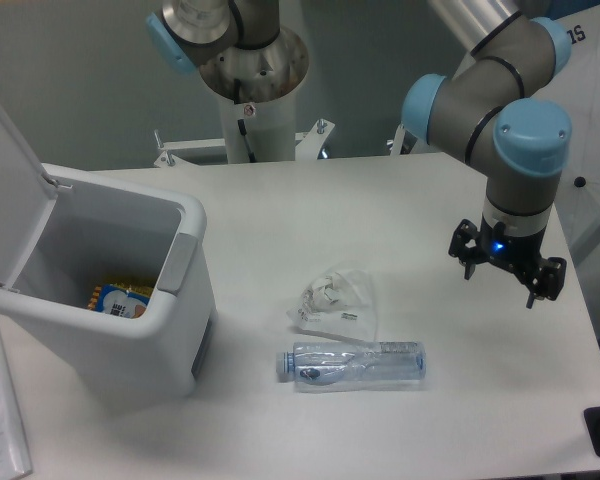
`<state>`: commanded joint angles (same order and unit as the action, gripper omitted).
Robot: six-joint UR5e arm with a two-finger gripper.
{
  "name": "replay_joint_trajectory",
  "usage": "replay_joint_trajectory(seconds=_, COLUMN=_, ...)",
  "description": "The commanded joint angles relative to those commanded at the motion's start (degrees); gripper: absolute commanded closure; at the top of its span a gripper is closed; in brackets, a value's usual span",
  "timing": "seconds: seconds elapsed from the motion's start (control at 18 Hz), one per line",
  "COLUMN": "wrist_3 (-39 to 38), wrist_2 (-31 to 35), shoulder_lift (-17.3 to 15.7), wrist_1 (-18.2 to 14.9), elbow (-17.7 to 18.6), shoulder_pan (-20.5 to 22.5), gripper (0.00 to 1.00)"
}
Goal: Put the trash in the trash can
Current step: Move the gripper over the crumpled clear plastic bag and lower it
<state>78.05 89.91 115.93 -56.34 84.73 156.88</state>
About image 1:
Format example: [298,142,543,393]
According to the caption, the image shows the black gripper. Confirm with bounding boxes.
[448,219,567,309]

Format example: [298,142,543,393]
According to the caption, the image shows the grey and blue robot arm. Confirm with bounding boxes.
[146,1,572,301]

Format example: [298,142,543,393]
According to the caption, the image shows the white plastic trash can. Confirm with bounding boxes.
[0,166,215,397]

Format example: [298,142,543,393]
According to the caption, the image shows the white trash can lid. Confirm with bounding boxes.
[0,105,58,287]

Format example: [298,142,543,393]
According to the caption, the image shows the white umbrella with lettering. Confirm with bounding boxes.
[536,1,600,264]

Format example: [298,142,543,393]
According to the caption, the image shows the crumpled white plastic bag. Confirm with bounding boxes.
[287,267,378,342]

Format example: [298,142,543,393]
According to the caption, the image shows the clear plastic water bottle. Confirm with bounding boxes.
[276,341,426,393]

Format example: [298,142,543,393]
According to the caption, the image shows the blue and yellow snack packet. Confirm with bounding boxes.
[86,277,154,319]

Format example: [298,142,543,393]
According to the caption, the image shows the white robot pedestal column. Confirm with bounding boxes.
[198,25,311,164]

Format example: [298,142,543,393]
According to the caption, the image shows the black cable on pedestal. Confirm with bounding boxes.
[232,78,258,164]

